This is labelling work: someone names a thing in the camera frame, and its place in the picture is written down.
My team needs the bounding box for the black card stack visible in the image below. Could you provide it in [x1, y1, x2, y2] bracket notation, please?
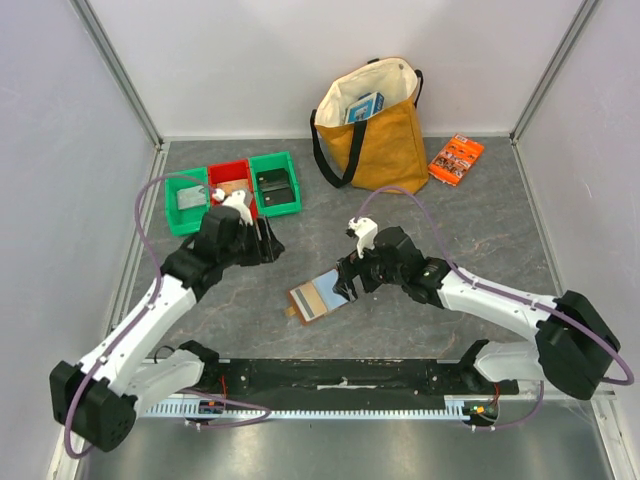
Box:
[257, 168, 295, 207]

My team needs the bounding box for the mustard tote bag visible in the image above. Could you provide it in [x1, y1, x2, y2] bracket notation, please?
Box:
[310, 57, 429, 193]

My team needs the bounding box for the left green plastic bin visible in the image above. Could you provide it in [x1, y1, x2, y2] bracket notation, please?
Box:
[164, 167, 211, 236]

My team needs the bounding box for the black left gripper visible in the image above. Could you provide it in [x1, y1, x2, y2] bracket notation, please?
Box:
[219, 214, 285, 269]

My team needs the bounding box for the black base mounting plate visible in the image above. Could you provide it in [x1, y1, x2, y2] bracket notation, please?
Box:
[193, 359, 519, 409]

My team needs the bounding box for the brown leather card holder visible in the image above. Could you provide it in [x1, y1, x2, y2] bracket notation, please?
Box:
[285, 269, 348, 326]

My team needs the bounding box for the gold credit card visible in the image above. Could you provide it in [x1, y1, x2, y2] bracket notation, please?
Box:
[290, 282, 328, 324]

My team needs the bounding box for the red plastic bin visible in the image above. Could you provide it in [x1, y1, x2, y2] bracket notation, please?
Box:
[206, 158, 258, 219]

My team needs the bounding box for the right green plastic bin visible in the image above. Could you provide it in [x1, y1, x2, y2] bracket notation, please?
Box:
[249, 151, 302, 217]

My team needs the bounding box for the aluminium frame post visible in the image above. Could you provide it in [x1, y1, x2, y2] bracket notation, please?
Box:
[509, 0, 601, 146]
[70, 0, 164, 149]

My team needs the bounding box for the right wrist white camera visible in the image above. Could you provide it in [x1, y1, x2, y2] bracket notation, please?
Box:
[347, 217, 378, 263]

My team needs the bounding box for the blue box in bag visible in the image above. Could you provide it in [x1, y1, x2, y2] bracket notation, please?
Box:
[344, 91, 385, 124]

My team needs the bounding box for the front aluminium rail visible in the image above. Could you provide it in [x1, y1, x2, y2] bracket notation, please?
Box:
[69, 357, 619, 400]

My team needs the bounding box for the orange snack packet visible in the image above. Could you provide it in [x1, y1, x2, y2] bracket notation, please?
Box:
[428, 134, 485, 187]

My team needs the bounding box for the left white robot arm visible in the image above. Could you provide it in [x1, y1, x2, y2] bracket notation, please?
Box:
[49, 206, 285, 452]

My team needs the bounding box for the right aluminium frame post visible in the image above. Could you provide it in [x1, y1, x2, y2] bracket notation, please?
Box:
[509, 0, 601, 146]

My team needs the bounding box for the green plastic bin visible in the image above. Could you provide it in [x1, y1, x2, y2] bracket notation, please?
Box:
[249, 151, 302, 217]
[164, 167, 211, 236]

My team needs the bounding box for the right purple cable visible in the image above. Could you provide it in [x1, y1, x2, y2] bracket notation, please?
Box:
[357, 185, 635, 432]

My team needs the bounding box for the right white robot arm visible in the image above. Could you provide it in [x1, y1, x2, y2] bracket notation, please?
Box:
[333, 218, 620, 400]

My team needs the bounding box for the grey slotted cable duct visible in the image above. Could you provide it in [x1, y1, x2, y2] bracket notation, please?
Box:
[141, 395, 470, 421]

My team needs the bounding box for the left aluminium frame post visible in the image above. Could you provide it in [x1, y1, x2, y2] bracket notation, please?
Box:
[70, 0, 164, 149]

